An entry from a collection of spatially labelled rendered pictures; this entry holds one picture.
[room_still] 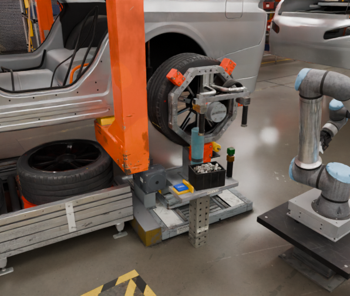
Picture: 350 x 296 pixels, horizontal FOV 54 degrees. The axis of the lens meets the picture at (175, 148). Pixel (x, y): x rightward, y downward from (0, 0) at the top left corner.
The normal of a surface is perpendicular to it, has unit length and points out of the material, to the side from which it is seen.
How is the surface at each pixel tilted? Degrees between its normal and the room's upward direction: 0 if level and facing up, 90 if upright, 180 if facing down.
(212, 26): 90
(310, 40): 88
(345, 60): 106
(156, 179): 90
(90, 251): 0
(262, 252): 0
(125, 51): 90
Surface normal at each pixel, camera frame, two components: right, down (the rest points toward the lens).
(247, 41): 0.47, 0.36
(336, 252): 0.00, -0.91
